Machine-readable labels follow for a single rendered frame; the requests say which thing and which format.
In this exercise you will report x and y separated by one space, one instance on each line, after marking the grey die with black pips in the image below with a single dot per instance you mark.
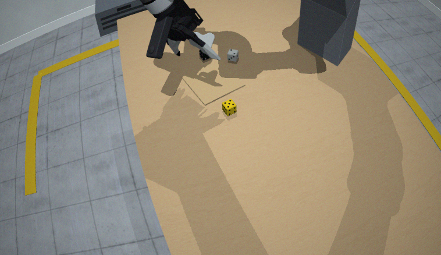
232 55

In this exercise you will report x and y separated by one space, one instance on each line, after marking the yellow die with black pips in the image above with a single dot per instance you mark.
229 107

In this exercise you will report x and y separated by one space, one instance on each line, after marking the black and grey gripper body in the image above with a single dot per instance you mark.
183 18

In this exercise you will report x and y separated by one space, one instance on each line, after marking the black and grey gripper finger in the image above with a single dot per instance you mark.
203 42
174 46

